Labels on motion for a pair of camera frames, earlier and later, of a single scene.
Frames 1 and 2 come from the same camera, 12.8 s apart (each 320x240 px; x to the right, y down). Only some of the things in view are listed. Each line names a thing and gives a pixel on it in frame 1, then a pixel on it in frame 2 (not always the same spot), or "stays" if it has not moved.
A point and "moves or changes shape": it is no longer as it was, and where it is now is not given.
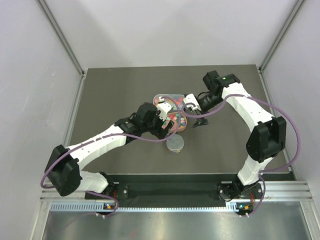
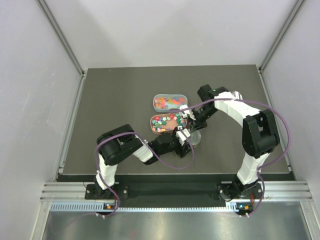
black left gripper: (164, 129) -> (183, 147)
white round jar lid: (176, 143) moves or changes shape
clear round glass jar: (176, 153) moves or changes shape
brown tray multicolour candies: (180, 121) stays
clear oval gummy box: (176, 100) stays
